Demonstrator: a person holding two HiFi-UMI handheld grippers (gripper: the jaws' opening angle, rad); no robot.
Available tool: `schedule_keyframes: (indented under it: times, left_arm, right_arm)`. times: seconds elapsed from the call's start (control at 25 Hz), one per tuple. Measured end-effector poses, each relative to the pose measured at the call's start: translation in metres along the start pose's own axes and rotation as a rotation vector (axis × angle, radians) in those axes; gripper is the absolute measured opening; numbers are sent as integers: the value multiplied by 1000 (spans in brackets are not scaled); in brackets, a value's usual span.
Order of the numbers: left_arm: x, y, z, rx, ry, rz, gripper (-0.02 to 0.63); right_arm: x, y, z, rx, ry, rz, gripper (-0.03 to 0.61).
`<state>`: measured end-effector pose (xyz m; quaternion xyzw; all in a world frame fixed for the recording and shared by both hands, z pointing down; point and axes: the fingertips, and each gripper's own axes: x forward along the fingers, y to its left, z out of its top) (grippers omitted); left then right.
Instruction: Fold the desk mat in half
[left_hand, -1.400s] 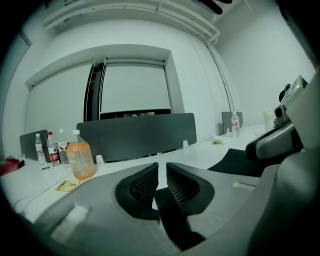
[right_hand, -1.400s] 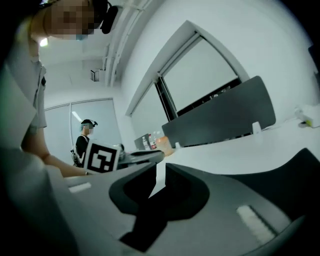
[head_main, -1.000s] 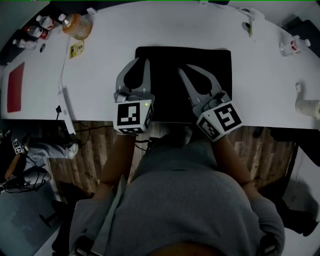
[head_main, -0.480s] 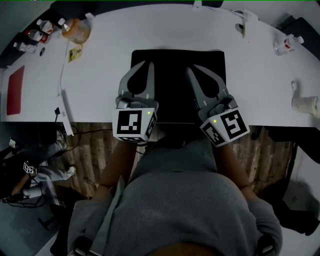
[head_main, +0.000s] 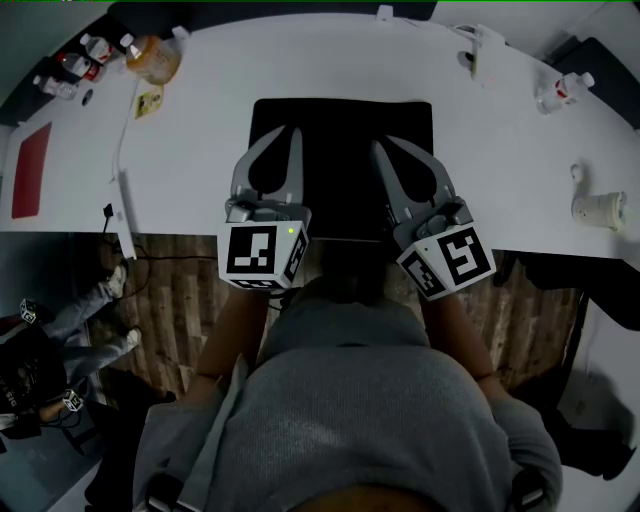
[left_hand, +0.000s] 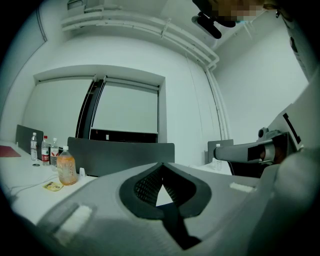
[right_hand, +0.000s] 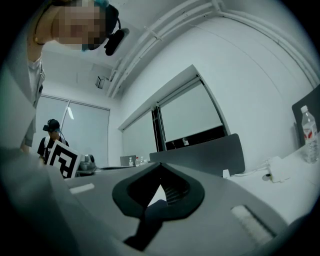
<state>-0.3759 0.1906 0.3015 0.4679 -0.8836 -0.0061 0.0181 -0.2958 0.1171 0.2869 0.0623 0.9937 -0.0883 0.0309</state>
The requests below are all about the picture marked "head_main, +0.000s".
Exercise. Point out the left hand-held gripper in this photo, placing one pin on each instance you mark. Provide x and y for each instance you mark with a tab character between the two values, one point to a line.
250	250

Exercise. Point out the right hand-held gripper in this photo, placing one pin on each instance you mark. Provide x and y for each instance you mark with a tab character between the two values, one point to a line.
465	255

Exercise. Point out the anime print desk mat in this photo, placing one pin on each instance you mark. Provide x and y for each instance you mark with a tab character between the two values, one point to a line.
340	150

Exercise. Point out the person's right forearm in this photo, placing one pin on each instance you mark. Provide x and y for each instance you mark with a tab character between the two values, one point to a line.
460	340

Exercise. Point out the person's left forearm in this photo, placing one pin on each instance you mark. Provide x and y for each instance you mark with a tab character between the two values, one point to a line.
230	340

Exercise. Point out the yellow card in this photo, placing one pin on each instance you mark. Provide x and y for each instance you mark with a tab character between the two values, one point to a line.
149	102

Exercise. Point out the white power strip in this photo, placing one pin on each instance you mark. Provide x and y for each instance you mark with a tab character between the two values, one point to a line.
125	215

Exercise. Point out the small white cap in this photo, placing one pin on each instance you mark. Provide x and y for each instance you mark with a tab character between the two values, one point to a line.
577	172

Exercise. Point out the white box device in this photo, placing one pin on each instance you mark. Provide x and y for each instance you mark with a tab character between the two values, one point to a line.
487	42

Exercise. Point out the large orange drink bottle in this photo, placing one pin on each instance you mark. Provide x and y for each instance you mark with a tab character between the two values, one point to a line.
152	60

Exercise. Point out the black office chair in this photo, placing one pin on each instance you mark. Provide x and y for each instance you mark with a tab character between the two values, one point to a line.
590	440
120	440
565	285

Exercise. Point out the cream thermos cup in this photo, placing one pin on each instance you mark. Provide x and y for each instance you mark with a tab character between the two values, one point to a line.
597	212

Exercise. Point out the small black round puck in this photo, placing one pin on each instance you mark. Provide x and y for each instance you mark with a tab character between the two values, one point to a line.
86	97

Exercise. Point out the red flat laptop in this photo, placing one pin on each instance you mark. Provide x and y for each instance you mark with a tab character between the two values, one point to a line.
31	170

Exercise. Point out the person's grey shirt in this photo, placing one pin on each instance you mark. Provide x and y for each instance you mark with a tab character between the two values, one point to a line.
350	425

